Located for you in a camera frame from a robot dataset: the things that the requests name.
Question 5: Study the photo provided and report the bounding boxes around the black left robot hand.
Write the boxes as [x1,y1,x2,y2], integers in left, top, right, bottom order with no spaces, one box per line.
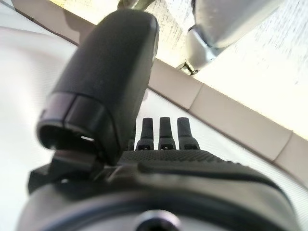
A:
[16,11,296,231]

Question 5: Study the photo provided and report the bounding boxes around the silver left robot leg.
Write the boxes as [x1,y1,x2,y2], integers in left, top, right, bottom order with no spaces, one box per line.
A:
[186,0,283,75]

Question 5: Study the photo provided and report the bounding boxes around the grey patterned rug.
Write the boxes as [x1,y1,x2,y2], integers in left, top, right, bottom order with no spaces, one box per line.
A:
[144,0,308,82]

